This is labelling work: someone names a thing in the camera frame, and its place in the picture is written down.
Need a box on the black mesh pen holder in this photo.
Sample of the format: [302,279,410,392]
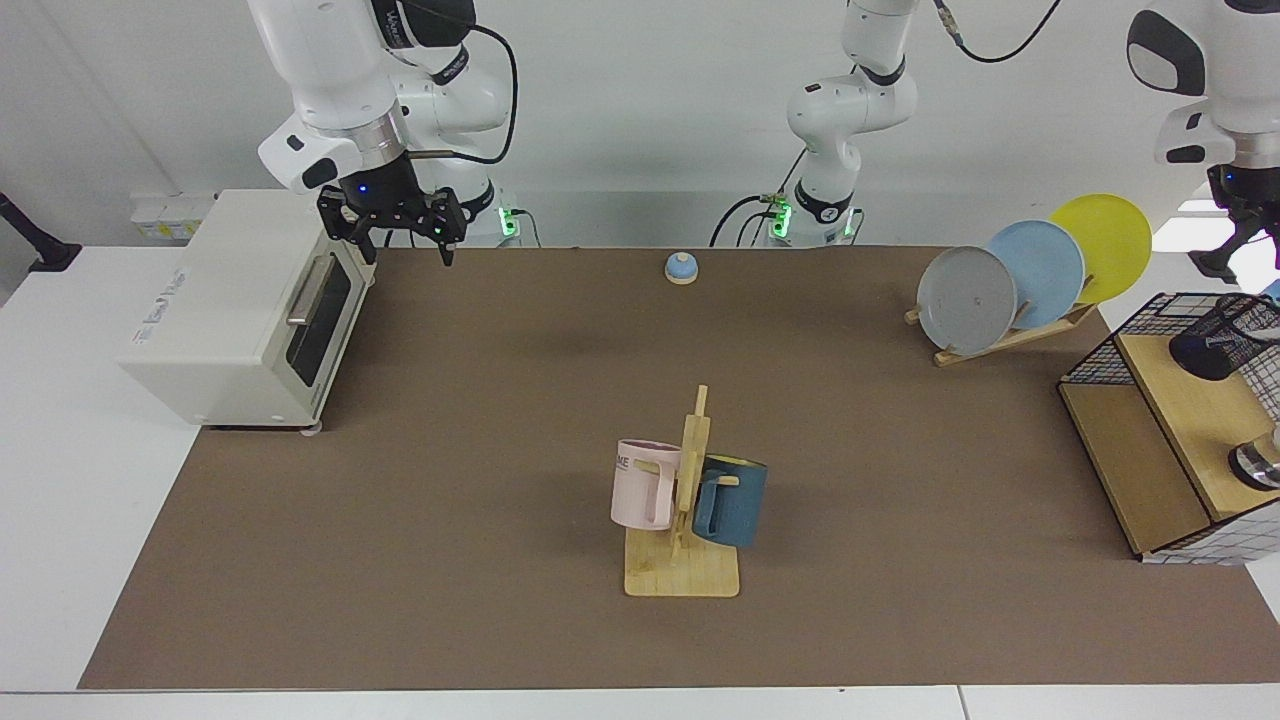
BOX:
[1168,295,1280,382]

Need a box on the yellow plate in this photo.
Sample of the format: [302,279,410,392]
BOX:
[1050,193,1153,306]

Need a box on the pale toaster oven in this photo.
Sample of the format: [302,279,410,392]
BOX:
[118,188,377,433]

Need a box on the light blue plate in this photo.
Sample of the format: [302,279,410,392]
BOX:
[985,220,1087,333]

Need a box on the wooden plate rack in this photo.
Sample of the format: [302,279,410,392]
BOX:
[904,300,1099,368]

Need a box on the silver round metal object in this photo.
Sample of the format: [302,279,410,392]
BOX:
[1228,425,1280,491]

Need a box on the grey plate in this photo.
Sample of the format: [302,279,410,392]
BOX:
[916,245,1019,357]

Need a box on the pink mug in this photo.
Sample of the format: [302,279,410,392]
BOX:
[611,438,683,532]

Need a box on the brown table cloth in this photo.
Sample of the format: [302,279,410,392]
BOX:
[78,246,1280,691]

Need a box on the teal mug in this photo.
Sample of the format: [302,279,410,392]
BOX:
[692,455,769,549]

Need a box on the wooden cup stand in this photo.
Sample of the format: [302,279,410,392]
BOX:
[624,385,742,599]

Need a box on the black camera stand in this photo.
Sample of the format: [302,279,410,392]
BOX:
[0,190,83,274]
[1188,225,1271,284]

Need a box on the black arm wrist cable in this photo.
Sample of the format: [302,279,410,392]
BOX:
[405,20,521,166]

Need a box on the black arm link cable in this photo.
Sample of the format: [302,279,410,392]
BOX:
[935,0,1061,64]

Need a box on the wire basket with wooden floor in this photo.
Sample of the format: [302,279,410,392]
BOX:
[1058,292,1280,567]

